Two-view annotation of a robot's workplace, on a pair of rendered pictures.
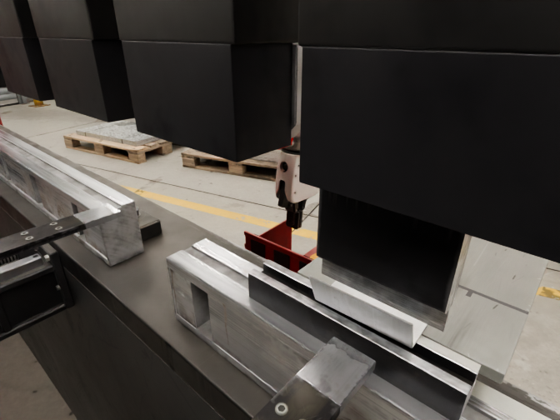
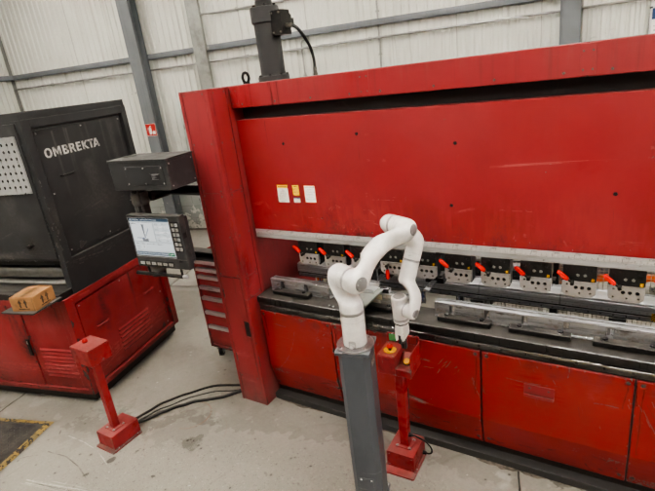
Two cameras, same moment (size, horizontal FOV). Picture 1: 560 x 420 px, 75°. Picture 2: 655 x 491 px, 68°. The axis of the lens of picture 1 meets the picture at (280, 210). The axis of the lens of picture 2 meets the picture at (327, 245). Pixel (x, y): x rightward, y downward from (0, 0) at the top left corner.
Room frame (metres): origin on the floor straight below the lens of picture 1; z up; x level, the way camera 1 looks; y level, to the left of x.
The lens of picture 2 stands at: (2.99, -0.70, 2.31)
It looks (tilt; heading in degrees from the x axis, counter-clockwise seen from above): 19 degrees down; 172
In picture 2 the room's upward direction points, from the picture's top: 7 degrees counter-clockwise
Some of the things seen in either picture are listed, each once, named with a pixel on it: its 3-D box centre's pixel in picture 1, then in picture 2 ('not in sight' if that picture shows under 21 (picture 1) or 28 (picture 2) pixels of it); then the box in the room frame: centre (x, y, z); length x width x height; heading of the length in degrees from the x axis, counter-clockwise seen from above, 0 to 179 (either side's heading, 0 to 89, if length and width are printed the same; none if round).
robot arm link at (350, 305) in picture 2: not in sight; (345, 287); (0.83, -0.34, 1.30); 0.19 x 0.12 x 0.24; 25
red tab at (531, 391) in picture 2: not in sight; (538, 393); (1.01, 0.59, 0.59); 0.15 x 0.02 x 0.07; 49
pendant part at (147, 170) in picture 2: not in sight; (164, 219); (-0.26, -1.32, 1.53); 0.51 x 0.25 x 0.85; 54
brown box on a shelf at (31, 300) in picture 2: not in sight; (29, 298); (-0.53, -2.40, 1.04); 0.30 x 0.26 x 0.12; 63
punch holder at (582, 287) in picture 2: not in sight; (579, 278); (1.00, 0.81, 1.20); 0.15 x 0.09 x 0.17; 49
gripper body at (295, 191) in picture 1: (297, 171); (402, 328); (0.71, -0.04, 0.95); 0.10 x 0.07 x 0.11; 140
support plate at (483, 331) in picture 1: (439, 252); (361, 296); (0.33, -0.17, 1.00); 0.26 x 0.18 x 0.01; 139
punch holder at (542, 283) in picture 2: not in sight; (536, 273); (0.86, 0.66, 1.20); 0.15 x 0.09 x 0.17; 49
